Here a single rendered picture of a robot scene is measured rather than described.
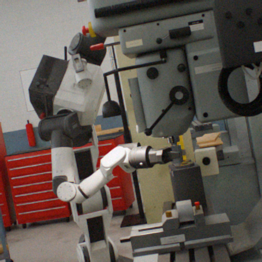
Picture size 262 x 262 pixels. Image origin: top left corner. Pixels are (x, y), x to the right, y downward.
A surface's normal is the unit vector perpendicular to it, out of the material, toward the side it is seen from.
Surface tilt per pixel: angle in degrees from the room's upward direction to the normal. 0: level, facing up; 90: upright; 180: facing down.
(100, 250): 118
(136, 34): 90
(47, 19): 90
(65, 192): 73
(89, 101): 86
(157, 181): 90
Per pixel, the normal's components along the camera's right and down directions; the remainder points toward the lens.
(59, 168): -0.24, -0.18
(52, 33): -0.09, 0.08
